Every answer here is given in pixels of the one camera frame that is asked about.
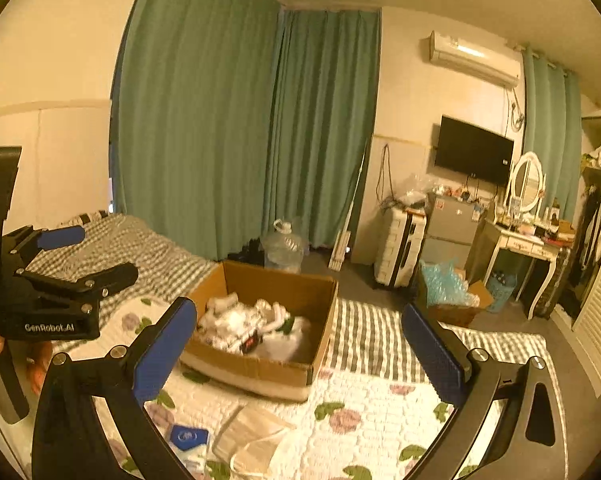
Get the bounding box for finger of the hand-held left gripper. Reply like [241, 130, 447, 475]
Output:
[2, 224, 87, 272]
[14, 261, 140, 307]

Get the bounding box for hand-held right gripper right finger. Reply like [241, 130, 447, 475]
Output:
[401, 301, 569, 480]

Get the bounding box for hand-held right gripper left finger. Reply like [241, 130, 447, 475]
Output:
[32, 296, 198, 480]

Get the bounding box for pile of white cloth bags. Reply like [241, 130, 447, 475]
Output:
[195, 294, 294, 356]

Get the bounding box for blue packet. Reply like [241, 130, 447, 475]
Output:
[168, 424, 211, 463]

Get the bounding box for brown cardboard box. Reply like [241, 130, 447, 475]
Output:
[180, 261, 339, 402]

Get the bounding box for beige face mask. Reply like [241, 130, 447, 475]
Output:
[215, 405, 297, 463]
[229, 435, 303, 480]

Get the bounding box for white plastic bag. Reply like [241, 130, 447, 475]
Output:
[259, 316, 317, 362]

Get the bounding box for patterned pillow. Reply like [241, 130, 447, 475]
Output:
[55, 209, 111, 227]

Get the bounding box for checked blanket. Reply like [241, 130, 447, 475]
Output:
[28, 212, 566, 480]

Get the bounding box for box of blue plastic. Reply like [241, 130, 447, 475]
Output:
[414, 259, 495, 326]

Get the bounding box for floral quilted mat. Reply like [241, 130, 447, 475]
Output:
[50, 295, 563, 480]

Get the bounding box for blue plastic basket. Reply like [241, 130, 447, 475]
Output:
[485, 270, 518, 313]

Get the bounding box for white suitcase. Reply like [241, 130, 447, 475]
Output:
[375, 207, 427, 288]

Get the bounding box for grey mini fridge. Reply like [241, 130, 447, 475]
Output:
[423, 192, 483, 266]

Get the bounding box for white dressing table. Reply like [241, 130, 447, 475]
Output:
[473, 217, 573, 321]

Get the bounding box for dark checked suitcase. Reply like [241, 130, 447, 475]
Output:
[535, 250, 576, 318]

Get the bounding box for white pole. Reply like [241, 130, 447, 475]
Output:
[330, 150, 368, 271]

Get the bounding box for clear water jug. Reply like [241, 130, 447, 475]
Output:
[260, 217, 308, 275]

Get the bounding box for clear plastic bag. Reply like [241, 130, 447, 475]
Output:
[393, 172, 431, 208]

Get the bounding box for wide green curtain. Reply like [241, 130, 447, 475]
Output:
[109, 0, 284, 261]

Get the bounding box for oval white vanity mirror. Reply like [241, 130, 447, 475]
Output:
[507, 151, 548, 216]

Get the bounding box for hanging clothes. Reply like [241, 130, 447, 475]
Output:
[570, 185, 601, 311]

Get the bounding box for narrow green curtain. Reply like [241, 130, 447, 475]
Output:
[263, 7, 381, 251]

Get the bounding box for green window curtain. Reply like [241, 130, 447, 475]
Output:
[521, 45, 582, 216]

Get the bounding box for white air conditioner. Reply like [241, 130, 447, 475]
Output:
[429, 30, 522, 88]

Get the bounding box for black wall cable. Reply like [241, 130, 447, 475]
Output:
[377, 144, 397, 206]

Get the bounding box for black wall television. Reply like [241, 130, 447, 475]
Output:
[434, 115, 515, 185]

